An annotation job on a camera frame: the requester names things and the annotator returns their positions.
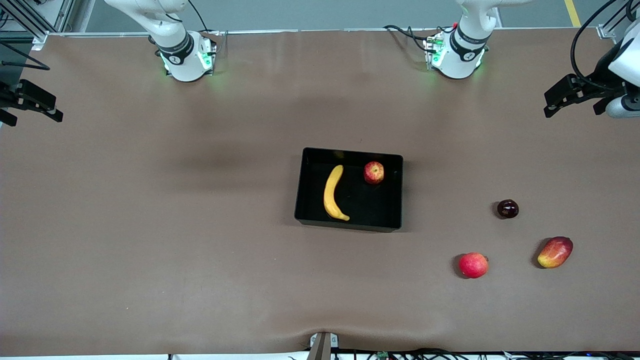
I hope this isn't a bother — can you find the red yellow apple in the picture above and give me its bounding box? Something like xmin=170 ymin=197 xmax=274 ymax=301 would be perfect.
xmin=363 ymin=161 xmax=385 ymax=185

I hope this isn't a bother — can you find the black plastic box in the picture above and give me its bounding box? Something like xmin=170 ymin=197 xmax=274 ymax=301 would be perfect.
xmin=294 ymin=146 xmax=404 ymax=234

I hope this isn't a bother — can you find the yellow banana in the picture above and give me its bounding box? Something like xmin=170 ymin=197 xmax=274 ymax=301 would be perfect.
xmin=323 ymin=164 xmax=351 ymax=222

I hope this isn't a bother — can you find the dark purple plum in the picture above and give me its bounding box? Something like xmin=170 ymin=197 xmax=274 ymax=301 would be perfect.
xmin=496 ymin=199 xmax=520 ymax=219

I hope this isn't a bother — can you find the red yellow mango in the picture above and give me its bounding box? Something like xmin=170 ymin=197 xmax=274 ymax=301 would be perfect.
xmin=537 ymin=236 xmax=574 ymax=269

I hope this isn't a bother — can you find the round red apple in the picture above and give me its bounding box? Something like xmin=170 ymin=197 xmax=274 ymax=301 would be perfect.
xmin=458 ymin=252 xmax=489 ymax=279

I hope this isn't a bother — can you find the aluminium frame corner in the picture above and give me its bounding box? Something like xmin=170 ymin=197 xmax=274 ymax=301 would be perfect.
xmin=597 ymin=0 xmax=640 ymax=42

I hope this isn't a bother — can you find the aluminium frame with black struts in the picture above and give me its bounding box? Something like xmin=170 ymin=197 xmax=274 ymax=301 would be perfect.
xmin=0 ymin=0 xmax=76 ymax=51

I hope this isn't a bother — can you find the black right arm base cable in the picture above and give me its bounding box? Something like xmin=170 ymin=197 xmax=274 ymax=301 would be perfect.
xmin=187 ymin=0 xmax=211 ymax=33

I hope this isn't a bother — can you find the black arm base cable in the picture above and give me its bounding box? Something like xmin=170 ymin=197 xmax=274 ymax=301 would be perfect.
xmin=384 ymin=24 xmax=431 ymax=51
xmin=187 ymin=0 xmax=211 ymax=33

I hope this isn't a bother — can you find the black left arm base cable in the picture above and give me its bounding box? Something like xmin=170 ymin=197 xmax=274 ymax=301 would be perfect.
xmin=384 ymin=24 xmax=431 ymax=51

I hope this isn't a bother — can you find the silver table edge rail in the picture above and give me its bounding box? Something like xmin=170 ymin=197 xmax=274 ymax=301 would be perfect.
xmin=31 ymin=26 xmax=607 ymax=40

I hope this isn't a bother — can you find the metal table clamp bracket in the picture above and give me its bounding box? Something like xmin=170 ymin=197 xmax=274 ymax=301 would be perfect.
xmin=309 ymin=332 xmax=340 ymax=360

